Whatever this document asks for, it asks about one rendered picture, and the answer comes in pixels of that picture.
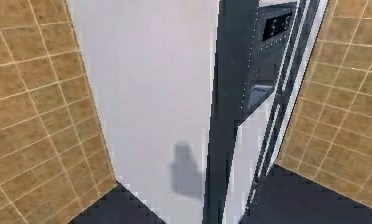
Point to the white fridge with dispenser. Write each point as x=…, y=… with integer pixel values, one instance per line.
x=144, y=83

